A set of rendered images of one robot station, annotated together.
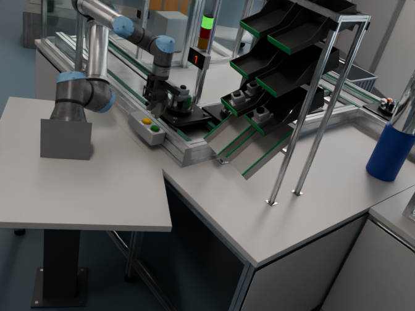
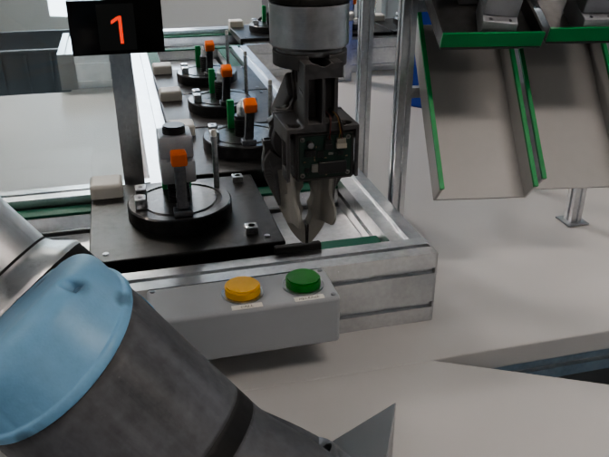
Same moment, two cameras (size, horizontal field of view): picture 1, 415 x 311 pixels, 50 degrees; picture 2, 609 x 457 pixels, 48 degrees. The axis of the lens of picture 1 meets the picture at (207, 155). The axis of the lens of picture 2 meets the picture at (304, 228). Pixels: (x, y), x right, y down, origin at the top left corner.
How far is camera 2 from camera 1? 1.70 m
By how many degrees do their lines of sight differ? 51
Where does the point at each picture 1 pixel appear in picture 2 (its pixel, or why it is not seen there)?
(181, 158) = (425, 291)
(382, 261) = not seen: hidden behind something
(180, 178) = (489, 333)
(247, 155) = (550, 143)
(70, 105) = (269, 438)
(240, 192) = (542, 250)
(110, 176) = not seen: outside the picture
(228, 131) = (445, 131)
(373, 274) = not seen: hidden behind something
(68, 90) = (181, 379)
